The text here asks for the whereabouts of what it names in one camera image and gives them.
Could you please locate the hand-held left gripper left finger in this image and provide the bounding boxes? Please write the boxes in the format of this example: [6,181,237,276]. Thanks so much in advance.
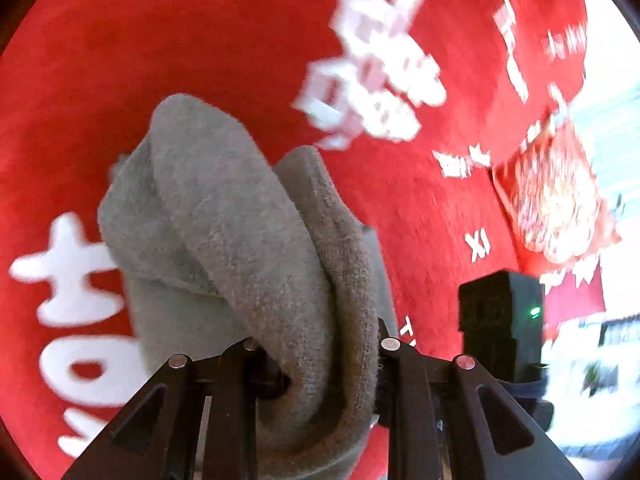
[60,337,292,480]

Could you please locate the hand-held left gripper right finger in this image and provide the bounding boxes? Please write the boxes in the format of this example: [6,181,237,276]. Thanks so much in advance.
[372,317,586,480]

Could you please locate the red printed blanket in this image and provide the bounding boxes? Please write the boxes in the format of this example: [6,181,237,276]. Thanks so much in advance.
[0,0,610,480]

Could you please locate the red white patterned cloth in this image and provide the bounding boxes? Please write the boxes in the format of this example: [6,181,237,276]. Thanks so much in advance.
[492,119,624,267]

